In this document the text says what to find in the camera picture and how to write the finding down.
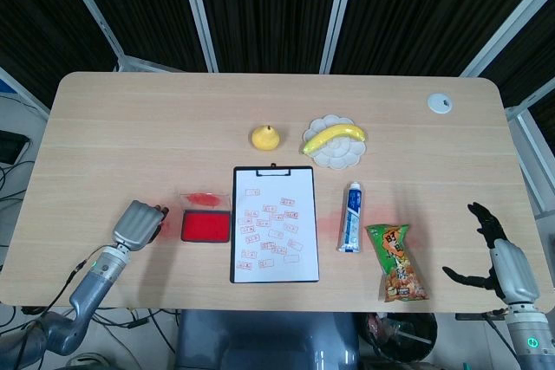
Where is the white blue toothpaste tube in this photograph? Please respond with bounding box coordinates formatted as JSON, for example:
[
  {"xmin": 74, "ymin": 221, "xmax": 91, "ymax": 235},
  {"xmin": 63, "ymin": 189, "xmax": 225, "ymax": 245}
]
[{"xmin": 336, "ymin": 181, "xmax": 363, "ymax": 254}]

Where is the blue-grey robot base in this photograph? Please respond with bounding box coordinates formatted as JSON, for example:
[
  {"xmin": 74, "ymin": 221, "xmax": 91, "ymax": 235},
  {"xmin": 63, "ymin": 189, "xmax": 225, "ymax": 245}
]
[{"xmin": 173, "ymin": 308, "xmax": 361, "ymax": 370}]

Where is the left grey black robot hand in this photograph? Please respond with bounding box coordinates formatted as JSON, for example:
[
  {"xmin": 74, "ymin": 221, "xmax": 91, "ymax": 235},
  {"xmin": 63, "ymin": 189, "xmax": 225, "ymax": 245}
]
[{"xmin": 111, "ymin": 199, "xmax": 170, "ymax": 252}]

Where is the black trash bin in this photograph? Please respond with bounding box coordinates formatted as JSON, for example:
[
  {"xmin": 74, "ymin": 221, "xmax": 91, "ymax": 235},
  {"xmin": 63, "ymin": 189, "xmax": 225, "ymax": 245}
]
[{"xmin": 359, "ymin": 312, "xmax": 439, "ymax": 363}]

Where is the yellow banana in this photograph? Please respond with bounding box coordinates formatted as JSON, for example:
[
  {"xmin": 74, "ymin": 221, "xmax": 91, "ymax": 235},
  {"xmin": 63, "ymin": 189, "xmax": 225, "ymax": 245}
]
[{"xmin": 302, "ymin": 123, "xmax": 368, "ymax": 156}]

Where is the yellow pear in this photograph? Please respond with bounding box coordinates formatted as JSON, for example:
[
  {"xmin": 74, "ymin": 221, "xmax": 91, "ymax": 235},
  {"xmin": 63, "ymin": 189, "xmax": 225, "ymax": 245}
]
[{"xmin": 251, "ymin": 124, "xmax": 281, "ymax": 153}]

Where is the green orange snack bag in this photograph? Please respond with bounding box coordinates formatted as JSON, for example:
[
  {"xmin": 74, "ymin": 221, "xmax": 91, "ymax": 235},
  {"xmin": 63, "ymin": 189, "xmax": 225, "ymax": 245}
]
[{"xmin": 366, "ymin": 223, "xmax": 430, "ymax": 303}]

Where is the red ink pad clear lid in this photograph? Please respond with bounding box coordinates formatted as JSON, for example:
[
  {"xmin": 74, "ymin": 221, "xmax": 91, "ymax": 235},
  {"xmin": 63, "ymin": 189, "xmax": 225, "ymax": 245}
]
[{"xmin": 180, "ymin": 191, "xmax": 231, "ymax": 243}]

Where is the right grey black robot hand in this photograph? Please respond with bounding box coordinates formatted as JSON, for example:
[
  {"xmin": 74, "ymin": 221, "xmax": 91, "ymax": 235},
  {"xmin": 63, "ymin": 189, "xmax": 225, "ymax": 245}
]
[{"xmin": 441, "ymin": 201, "xmax": 541, "ymax": 304}]

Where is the black clipboard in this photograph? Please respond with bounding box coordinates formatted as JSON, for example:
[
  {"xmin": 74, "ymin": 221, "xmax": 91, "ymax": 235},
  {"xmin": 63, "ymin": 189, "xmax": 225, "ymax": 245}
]
[{"xmin": 229, "ymin": 163, "xmax": 321, "ymax": 285}]

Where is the black flat device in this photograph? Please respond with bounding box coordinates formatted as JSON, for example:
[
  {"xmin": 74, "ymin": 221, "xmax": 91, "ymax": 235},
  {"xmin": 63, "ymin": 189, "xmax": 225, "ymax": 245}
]
[{"xmin": 0, "ymin": 130, "xmax": 30, "ymax": 166}]

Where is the white flower-shaped plate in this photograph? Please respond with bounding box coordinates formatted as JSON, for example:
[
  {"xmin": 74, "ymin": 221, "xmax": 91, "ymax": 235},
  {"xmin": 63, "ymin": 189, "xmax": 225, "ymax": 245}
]
[{"xmin": 302, "ymin": 114, "xmax": 369, "ymax": 171}]

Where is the white round cable grommet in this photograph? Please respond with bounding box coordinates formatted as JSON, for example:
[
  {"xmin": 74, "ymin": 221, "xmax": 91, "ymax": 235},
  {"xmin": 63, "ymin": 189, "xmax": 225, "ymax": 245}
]
[{"xmin": 427, "ymin": 92, "xmax": 454, "ymax": 115}]

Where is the white aluminium frame post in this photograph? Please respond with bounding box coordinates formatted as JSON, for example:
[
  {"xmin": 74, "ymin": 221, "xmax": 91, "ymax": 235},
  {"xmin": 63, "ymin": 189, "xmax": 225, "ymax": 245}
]
[
  {"xmin": 320, "ymin": 0, "xmax": 360, "ymax": 75},
  {"xmin": 54, "ymin": 0, "xmax": 127, "ymax": 62},
  {"xmin": 176, "ymin": 0, "xmax": 219, "ymax": 73},
  {"xmin": 459, "ymin": 0, "xmax": 555, "ymax": 79}
]

